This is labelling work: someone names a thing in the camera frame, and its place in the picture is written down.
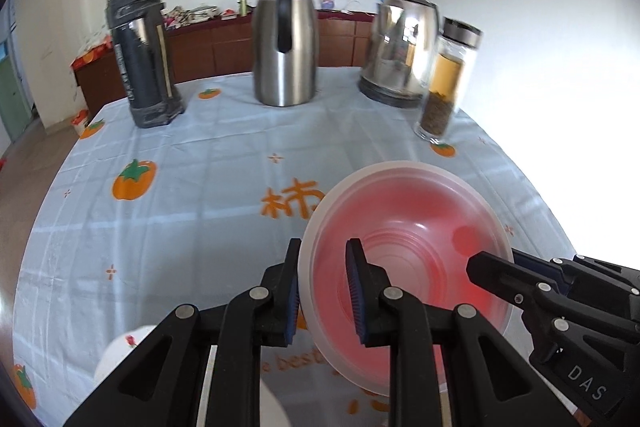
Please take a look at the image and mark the red plastic bowl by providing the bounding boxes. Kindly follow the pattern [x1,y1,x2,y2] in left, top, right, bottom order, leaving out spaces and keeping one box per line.
[297,160,516,398]

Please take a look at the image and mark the glass tea bottle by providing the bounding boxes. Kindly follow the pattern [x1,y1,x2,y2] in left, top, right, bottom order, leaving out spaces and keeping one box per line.
[414,18,485,144]

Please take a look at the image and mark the black thermos flask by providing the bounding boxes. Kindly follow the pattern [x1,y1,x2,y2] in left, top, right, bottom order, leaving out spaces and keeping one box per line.
[104,0,187,128]

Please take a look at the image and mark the orange and red box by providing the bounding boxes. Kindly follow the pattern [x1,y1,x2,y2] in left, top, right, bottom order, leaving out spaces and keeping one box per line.
[70,34,114,70]

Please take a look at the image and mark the stainless steel electric kettle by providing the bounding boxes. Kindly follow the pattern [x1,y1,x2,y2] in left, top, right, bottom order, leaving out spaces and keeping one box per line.
[358,0,442,108]

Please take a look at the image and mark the stainless steel carafe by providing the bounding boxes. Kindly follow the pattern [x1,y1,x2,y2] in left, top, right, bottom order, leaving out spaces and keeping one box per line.
[251,0,321,108]

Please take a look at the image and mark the light blue printed tablecloth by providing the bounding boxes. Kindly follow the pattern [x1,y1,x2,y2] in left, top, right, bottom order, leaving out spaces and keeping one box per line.
[12,67,591,427]

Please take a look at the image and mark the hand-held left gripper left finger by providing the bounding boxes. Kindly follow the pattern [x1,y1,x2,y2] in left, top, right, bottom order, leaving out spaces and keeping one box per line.
[62,238,302,427]

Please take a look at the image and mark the floral mesh food cover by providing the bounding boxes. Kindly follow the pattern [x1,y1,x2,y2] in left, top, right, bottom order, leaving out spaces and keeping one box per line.
[164,4,222,28]

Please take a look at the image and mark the brown wooden sideboard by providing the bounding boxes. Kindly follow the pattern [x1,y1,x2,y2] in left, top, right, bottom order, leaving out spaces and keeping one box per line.
[70,9,381,118]

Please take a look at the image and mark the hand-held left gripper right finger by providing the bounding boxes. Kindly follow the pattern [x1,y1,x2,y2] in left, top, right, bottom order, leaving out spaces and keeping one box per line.
[346,238,576,427]

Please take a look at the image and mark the green door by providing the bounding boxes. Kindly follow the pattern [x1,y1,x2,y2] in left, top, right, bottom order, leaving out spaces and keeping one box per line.
[0,39,33,142]

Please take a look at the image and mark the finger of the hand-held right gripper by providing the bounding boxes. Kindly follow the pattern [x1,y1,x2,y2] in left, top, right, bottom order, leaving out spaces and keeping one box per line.
[550,255,640,304]
[466,251,571,333]

